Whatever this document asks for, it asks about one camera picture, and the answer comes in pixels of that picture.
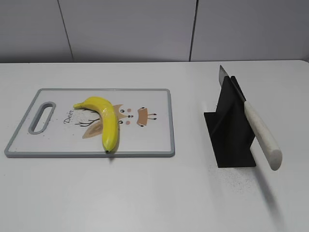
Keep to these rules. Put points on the black knife stand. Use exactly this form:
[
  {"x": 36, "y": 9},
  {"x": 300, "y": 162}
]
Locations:
[{"x": 230, "y": 132}]

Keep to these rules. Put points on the yellow plastic banana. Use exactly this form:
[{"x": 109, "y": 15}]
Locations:
[{"x": 109, "y": 120}]

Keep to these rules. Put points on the white-handled cleaver knife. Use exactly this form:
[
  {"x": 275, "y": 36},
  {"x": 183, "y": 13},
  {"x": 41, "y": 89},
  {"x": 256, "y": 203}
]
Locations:
[{"x": 265, "y": 138}]

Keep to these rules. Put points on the white grey-rimmed cutting board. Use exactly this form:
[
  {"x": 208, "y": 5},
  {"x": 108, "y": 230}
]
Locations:
[{"x": 52, "y": 128}]

